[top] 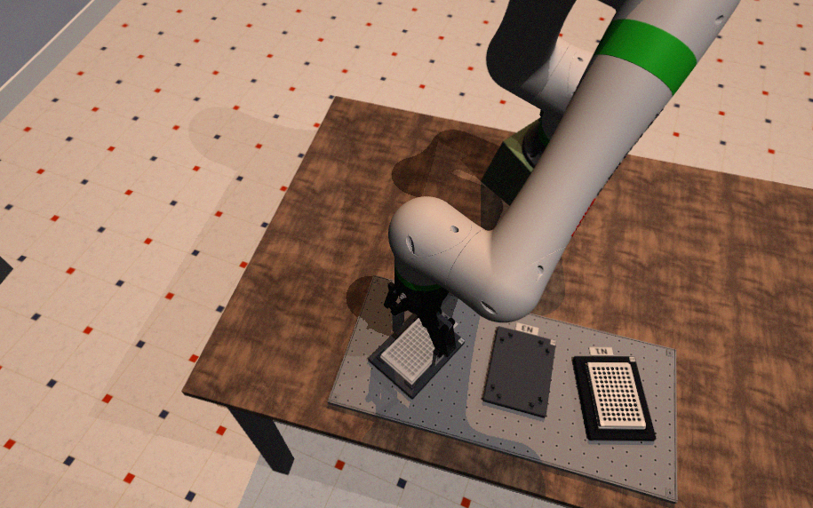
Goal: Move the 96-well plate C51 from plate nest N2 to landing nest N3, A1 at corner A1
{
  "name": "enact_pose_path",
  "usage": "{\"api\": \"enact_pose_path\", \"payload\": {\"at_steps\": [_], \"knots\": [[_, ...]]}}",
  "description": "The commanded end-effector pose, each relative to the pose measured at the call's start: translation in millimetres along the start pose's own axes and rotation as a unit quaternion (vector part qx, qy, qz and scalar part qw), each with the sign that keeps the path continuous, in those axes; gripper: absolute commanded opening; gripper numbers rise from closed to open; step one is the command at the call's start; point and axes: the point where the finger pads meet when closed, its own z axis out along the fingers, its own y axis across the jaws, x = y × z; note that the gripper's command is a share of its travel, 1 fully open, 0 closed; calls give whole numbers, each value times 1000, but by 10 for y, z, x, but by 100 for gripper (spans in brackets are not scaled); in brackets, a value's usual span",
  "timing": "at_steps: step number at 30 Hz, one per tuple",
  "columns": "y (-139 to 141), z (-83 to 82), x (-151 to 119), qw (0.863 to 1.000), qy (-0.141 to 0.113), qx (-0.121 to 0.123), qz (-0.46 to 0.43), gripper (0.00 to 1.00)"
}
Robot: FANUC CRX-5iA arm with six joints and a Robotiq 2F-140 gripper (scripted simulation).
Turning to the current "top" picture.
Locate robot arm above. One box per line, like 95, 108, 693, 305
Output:
388, 0, 741, 323

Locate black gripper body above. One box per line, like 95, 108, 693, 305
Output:
401, 300, 442, 321

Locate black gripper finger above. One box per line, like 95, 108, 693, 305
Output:
384, 279, 407, 333
417, 312, 456, 366

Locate beige label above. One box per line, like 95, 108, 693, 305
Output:
515, 322, 538, 335
589, 347, 613, 356

